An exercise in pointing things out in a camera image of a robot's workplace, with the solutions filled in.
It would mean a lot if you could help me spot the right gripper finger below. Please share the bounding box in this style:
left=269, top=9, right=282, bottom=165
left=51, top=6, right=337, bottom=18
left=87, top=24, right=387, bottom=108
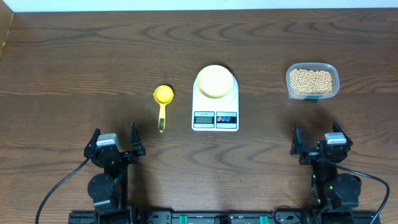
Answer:
left=332, top=121, right=353, bottom=146
left=290, top=124, right=303, bottom=155

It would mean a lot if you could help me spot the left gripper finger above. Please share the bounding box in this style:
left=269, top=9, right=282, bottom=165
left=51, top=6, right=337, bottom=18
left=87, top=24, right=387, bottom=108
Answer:
left=131, top=122, right=146, bottom=156
left=84, top=128, right=101, bottom=156

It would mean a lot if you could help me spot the yellow measuring scoop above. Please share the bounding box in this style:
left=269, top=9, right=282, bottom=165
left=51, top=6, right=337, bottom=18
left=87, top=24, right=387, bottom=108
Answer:
left=153, top=85, right=174, bottom=133

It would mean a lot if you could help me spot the yellow plastic bowl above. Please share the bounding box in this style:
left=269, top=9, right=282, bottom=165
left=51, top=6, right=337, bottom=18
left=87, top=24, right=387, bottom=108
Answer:
left=195, top=65, right=234, bottom=99

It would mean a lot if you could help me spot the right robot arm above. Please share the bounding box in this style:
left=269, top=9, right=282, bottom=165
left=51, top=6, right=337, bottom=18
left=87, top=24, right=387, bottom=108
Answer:
left=290, top=122, right=362, bottom=211

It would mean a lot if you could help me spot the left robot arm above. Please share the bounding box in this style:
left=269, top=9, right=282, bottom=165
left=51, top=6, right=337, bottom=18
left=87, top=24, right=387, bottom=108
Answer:
left=84, top=123, right=146, bottom=213

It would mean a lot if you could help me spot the white digital kitchen scale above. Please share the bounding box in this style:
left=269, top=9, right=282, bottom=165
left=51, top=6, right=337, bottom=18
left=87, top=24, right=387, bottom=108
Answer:
left=191, top=74, right=239, bottom=132

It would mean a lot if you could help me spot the clear plastic container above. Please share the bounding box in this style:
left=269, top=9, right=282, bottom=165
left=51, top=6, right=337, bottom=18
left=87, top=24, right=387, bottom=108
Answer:
left=286, top=63, right=340, bottom=101

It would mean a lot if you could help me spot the pile of soybeans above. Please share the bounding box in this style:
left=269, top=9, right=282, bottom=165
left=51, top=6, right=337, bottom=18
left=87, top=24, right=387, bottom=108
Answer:
left=290, top=69, right=333, bottom=94

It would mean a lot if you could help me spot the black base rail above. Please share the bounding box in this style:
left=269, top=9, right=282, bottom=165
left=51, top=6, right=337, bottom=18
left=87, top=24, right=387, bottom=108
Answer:
left=68, top=210, right=382, bottom=224

